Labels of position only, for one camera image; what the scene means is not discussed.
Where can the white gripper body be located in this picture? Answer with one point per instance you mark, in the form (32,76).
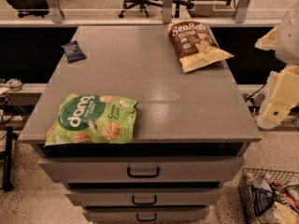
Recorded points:
(289,39)

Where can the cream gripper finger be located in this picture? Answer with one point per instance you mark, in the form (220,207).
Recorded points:
(268,41)
(271,115)

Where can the brown sea salt chip bag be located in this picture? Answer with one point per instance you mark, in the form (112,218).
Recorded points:
(194,45)

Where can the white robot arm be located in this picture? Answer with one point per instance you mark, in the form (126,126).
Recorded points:
(287,49)

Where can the green dang chips bag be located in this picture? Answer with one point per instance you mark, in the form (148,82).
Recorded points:
(93,119)

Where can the blue rxbar blueberry bar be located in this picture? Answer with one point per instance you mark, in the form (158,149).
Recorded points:
(73,52)

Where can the grey drawer cabinet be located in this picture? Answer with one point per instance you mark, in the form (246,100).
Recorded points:
(195,127)

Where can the black stand at left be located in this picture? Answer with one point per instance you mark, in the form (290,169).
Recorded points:
(11,136)

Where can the wire basket of snacks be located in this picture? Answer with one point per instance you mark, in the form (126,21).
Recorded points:
(269,196)

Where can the top drawer black handle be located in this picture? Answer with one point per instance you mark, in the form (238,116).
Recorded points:
(143,173)

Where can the drawer black handle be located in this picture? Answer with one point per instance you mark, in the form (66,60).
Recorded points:
(144,200)
(143,173)
(146,217)

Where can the middle drawer black handle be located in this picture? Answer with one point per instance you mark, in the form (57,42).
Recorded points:
(144,200)

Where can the bottom drawer black handle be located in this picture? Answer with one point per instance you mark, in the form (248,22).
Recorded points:
(146,217)

